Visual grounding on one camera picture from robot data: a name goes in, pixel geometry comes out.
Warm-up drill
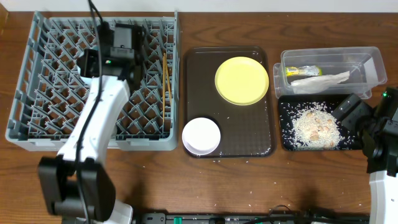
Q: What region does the black food waste tray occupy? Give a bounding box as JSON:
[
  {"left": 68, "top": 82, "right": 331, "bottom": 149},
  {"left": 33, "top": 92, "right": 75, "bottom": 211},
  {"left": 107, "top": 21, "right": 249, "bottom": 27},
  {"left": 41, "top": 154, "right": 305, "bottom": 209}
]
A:
[{"left": 278, "top": 95, "right": 361, "bottom": 151}]

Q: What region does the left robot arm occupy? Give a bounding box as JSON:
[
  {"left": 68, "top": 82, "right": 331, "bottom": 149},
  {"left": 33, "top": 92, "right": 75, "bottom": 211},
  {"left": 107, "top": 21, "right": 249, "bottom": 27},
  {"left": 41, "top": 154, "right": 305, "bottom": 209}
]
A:
[{"left": 38, "top": 22, "right": 145, "bottom": 223}]

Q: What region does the clear plastic waste bin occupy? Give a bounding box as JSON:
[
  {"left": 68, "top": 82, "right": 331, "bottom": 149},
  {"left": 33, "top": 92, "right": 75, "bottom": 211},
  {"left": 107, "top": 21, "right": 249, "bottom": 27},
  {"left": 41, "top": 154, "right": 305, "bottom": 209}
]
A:
[{"left": 273, "top": 47, "right": 387, "bottom": 99}]

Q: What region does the pile of rice and nuts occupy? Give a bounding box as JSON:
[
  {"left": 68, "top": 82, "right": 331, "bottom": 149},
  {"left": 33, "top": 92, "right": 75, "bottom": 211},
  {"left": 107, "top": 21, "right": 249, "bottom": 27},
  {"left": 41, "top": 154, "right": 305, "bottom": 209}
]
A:
[{"left": 292, "top": 103, "right": 345, "bottom": 151}]

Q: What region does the dark brown serving tray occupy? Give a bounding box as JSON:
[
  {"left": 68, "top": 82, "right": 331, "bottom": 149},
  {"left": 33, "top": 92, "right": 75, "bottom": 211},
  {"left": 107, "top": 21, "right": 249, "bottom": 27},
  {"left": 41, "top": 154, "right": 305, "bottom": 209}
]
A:
[{"left": 183, "top": 46, "right": 277, "bottom": 159}]

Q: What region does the white small bowl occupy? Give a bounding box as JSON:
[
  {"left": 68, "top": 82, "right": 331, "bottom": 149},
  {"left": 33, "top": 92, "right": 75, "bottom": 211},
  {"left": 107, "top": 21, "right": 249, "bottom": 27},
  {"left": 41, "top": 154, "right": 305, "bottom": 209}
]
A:
[{"left": 182, "top": 118, "right": 221, "bottom": 156}]

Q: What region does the black rail at table edge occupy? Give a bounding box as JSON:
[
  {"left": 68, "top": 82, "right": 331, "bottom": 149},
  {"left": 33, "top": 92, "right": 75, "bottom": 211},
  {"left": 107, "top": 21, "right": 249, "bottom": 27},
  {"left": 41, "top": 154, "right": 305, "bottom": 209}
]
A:
[{"left": 132, "top": 205, "right": 370, "bottom": 224}]

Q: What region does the grey dishwasher rack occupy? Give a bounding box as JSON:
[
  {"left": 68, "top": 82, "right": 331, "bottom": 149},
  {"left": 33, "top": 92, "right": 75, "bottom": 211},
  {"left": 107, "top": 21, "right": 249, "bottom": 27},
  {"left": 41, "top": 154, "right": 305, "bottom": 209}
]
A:
[{"left": 5, "top": 12, "right": 180, "bottom": 151}]

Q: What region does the yellow snack wrapper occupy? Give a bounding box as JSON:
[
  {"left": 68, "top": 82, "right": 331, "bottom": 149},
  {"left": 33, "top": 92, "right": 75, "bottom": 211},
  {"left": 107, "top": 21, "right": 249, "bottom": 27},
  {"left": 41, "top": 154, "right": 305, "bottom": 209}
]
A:
[{"left": 285, "top": 65, "right": 322, "bottom": 77}]

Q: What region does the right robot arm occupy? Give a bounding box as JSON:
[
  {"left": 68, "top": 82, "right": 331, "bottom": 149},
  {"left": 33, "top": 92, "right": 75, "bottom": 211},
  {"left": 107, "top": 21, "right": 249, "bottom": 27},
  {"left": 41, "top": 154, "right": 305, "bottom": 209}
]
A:
[{"left": 332, "top": 87, "right": 397, "bottom": 223}]

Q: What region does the crumpled white paper napkin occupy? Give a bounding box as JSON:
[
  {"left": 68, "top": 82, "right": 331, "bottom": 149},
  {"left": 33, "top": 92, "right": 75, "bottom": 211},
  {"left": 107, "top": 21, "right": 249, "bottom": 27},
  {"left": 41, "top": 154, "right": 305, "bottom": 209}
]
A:
[{"left": 291, "top": 72, "right": 349, "bottom": 94}]

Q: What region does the yellow round plate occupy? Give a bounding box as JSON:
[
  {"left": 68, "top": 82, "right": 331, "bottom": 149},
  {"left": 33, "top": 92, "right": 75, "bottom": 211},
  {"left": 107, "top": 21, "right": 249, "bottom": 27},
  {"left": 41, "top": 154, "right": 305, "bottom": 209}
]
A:
[{"left": 215, "top": 57, "right": 269, "bottom": 106}]

